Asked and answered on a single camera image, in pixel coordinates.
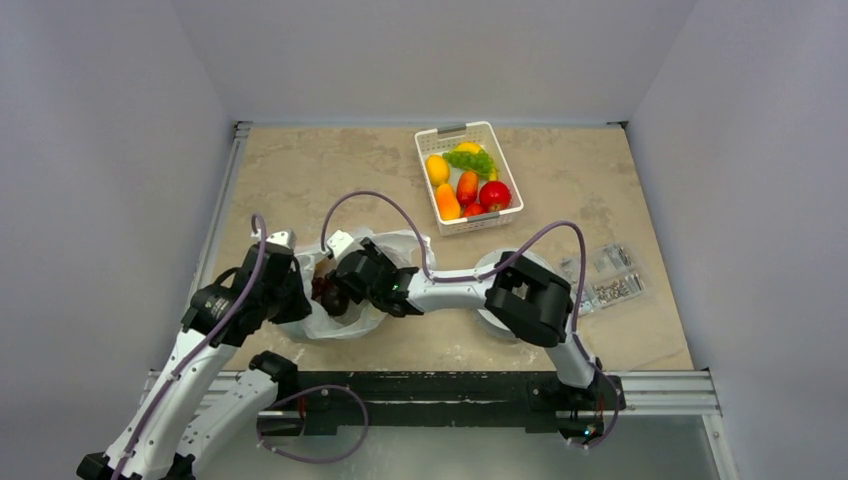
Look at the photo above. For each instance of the aluminium front frame rail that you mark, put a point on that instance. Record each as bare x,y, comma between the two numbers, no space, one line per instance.
651,393

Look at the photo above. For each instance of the orange fake papaya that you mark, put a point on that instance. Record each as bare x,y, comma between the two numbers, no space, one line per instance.
447,203

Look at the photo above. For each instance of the white plastic bag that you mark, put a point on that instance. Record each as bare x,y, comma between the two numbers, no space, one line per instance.
403,247

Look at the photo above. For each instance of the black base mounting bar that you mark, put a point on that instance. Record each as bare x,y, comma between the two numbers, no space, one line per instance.
320,402

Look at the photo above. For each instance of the red fake mango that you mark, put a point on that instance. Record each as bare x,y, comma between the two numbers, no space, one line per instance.
467,188

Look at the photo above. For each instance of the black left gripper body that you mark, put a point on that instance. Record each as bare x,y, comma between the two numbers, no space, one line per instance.
288,301

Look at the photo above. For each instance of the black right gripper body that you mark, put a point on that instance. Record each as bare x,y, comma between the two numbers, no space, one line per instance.
346,278

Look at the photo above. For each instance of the dark purple fake plum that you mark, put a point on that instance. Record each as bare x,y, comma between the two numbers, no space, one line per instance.
335,302

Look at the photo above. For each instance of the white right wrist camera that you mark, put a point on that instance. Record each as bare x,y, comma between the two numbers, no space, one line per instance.
341,243

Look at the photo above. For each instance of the dark red fake grapes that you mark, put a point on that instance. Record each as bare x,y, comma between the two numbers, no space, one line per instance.
319,285

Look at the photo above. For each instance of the green fake grapes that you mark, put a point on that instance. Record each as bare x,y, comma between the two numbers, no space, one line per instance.
457,160

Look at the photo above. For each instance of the clear plastic screw box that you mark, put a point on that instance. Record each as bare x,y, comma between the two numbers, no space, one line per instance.
614,274

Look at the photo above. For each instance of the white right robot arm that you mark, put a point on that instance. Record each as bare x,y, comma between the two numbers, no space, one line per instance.
531,301

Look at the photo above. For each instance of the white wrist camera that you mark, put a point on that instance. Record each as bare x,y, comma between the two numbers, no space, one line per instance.
341,243
279,241

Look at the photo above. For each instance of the yellow fake fruit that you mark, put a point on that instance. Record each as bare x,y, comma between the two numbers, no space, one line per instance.
438,170

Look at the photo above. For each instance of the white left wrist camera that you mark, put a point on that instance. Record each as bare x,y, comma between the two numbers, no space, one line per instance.
279,241

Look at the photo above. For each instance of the red round fake apple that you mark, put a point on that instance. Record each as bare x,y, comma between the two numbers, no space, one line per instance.
495,196

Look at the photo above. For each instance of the aluminium table edge rail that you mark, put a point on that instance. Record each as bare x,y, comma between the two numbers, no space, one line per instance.
205,266

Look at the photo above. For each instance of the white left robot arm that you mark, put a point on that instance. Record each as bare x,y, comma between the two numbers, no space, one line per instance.
167,438

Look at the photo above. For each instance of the yellow fake banana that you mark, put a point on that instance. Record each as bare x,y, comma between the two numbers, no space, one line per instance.
480,161

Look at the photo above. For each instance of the white round perforated plate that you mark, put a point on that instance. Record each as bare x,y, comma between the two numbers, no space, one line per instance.
491,324

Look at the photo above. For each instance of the white perforated plastic basket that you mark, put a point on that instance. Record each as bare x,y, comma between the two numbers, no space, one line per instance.
437,141

